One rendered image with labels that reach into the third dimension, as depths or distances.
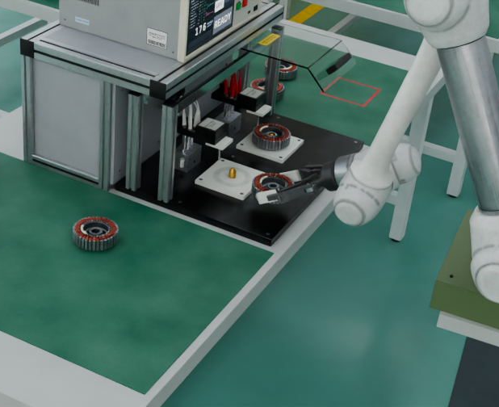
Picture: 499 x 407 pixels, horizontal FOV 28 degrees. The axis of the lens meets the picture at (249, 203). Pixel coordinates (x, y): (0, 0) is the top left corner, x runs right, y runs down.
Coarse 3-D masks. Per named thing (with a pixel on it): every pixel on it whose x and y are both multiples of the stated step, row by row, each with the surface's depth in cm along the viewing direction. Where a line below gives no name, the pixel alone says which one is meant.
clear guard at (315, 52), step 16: (272, 32) 294; (288, 32) 295; (304, 32) 296; (240, 48) 283; (256, 48) 283; (272, 48) 284; (288, 48) 285; (304, 48) 286; (320, 48) 287; (336, 48) 290; (304, 64) 277; (320, 64) 281; (352, 64) 293; (320, 80) 278; (336, 80) 284
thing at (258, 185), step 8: (256, 176) 267; (264, 176) 266; (272, 176) 267; (280, 176) 267; (256, 184) 262; (264, 184) 267; (272, 184) 266; (280, 184) 267; (288, 184) 264; (256, 192) 262
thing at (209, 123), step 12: (180, 120) 278; (192, 120) 278; (204, 120) 275; (216, 120) 275; (180, 132) 275; (192, 132) 273; (204, 132) 272; (216, 132) 271; (192, 144) 282; (216, 144) 273; (228, 144) 274
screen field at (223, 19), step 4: (232, 8) 274; (224, 12) 271; (228, 12) 273; (232, 12) 275; (216, 16) 267; (220, 16) 270; (224, 16) 272; (228, 16) 274; (216, 20) 268; (220, 20) 270; (224, 20) 273; (228, 20) 275; (216, 24) 269; (220, 24) 271; (224, 24) 274; (228, 24) 275; (216, 28) 270; (220, 28) 272
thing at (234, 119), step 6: (222, 114) 300; (234, 114) 301; (240, 114) 301; (222, 120) 297; (228, 120) 297; (234, 120) 299; (240, 120) 303; (228, 126) 297; (234, 126) 300; (228, 132) 298; (234, 132) 302
